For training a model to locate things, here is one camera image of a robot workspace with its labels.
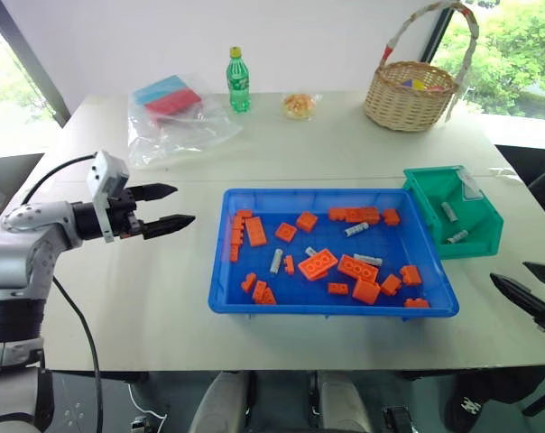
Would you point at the green plastic bin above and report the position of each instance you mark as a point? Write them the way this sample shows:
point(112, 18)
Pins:
point(480, 225)

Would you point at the grey rounded robot leg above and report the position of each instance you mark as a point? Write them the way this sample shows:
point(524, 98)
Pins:
point(344, 403)
point(220, 403)

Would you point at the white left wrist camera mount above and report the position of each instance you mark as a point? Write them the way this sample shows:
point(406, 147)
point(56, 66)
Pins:
point(103, 171)

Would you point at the black window pillar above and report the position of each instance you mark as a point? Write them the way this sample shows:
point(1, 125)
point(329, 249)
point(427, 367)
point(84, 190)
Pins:
point(33, 63)

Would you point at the silver robot torso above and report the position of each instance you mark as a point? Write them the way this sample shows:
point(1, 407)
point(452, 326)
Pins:
point(11, 397)

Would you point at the red block stack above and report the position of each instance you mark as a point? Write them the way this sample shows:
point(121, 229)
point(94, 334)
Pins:
point(173, 104)

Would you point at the white label card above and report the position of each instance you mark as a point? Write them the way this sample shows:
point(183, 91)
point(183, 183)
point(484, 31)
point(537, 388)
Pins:
point(472, 188)

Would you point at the green plastic soda bottle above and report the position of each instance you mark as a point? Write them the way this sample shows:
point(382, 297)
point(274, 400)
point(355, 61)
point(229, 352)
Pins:
point(238, 85)

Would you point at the long orange block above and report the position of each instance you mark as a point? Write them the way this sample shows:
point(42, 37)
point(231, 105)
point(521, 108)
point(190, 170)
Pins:
point(363, 215)

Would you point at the pink piece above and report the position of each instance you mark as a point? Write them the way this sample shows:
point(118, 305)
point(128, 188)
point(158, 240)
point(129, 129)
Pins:
point(433, 88)

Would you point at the light blue block stack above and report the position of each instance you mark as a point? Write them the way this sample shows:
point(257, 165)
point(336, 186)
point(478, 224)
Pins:
point(157, 88)

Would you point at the wrapped snack bowl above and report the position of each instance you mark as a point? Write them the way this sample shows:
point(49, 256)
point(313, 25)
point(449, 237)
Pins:
point(298, 105)

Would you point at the black cap with logo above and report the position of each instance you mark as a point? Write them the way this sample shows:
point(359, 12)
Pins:
point(471, 403)

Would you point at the black window frame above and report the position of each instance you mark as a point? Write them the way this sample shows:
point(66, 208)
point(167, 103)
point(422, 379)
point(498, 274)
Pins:
point(437, 38)

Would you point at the small orange block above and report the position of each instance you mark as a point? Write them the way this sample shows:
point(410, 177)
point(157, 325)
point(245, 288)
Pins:
point(338, 288)
point(243, 213)
point(248, 282)
point(391, 216)
point(289, 264)
point(270, 297)
point(417, 303)
point(338, 214)
point(234, 253)
point(259, 291)

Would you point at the blue plastic tray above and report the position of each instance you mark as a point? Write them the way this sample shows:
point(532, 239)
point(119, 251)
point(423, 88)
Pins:
point(390, 243)

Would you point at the yellow piece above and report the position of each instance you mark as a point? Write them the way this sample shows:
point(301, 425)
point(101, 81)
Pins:
point(418, 84)

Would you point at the blue triangle piece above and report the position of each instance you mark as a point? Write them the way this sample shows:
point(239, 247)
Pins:
point(408, 83)

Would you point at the clear plastic bag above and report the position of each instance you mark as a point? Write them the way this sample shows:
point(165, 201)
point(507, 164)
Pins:
point(182, 135)

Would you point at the square orange block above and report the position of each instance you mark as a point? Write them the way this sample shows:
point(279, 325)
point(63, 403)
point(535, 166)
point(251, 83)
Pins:
point(307, 221)
point(410, 275)
point(285, 232)
point(390, 285)

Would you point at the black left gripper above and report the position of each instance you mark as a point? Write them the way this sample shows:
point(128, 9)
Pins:
point(122, 216)

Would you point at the black stand leg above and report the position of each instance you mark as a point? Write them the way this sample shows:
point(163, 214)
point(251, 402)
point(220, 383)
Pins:
point(543, 399)

